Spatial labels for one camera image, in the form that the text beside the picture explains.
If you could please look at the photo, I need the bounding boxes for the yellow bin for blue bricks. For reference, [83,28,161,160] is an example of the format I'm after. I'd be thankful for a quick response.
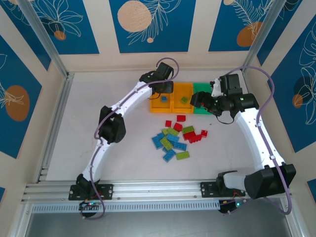
[149,82,173,114]

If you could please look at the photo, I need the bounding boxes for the green plastic bin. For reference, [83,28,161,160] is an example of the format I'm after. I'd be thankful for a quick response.
[193,82,215,116]

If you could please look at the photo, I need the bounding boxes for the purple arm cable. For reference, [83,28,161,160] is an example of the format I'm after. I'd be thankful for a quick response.
[80,57,180,220]
[222,65,292,215]

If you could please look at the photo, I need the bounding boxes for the aluminium side rail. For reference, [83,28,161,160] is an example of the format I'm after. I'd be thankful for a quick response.
[36,73,75,184]

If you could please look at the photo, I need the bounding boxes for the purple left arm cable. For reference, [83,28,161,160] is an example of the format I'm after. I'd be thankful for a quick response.
[80,57,180,220]

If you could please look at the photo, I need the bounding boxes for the white slotted cable duct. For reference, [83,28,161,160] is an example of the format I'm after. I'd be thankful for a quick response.
[31,199,221,213]

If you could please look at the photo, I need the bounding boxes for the thin black camera cable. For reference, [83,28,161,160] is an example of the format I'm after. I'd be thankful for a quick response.
[216,112,235,125]

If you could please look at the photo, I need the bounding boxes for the electronics board with LED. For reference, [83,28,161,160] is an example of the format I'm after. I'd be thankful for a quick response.
[79,201,102,211]
[219,200,245,215]

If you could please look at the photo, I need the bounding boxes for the long aluminium base rail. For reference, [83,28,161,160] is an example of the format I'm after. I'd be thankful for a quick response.
[21,178,294,203]

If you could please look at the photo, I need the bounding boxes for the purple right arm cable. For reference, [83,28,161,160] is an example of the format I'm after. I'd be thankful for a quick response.
[222,65,292,215]

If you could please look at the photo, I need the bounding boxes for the yellow bin for green bricks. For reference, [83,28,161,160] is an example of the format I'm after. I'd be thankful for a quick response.
[172,82,195,114]

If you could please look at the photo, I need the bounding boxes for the aluminium frame post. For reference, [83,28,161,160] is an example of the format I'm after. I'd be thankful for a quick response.
[17,0,75,79]
[241,0,304,75]

